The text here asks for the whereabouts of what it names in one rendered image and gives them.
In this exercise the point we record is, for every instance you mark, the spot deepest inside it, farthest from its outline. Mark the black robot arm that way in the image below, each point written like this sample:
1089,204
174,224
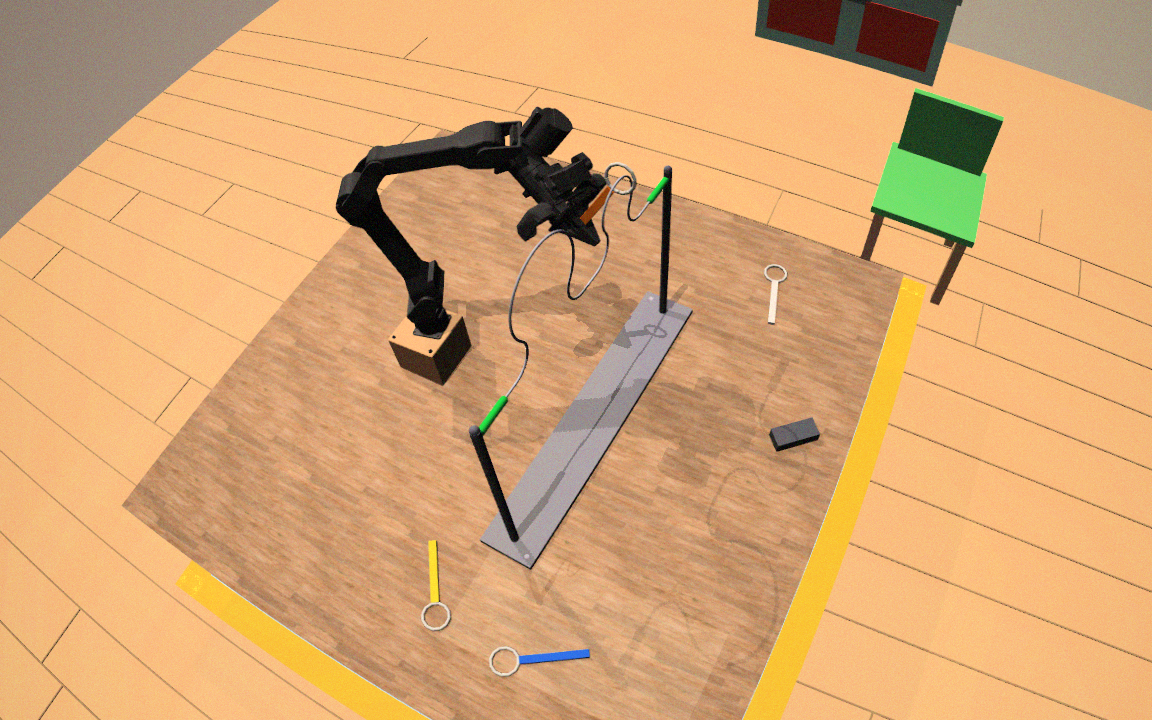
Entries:
478,146

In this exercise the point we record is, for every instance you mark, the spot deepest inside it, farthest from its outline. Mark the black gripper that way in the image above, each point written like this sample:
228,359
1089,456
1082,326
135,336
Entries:
561,215

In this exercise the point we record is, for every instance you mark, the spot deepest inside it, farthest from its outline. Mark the white ring with blue handle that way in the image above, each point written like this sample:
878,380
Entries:
539,658

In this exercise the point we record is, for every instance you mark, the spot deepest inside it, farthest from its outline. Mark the grey loop with white handle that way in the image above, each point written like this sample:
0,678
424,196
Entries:
774,284

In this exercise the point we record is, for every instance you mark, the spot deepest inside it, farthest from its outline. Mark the yellow handle with grey ring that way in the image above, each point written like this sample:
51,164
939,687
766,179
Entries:
435,597

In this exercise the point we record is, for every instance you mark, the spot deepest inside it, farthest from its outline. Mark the orange handle with grey ring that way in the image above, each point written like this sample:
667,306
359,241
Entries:
596,206

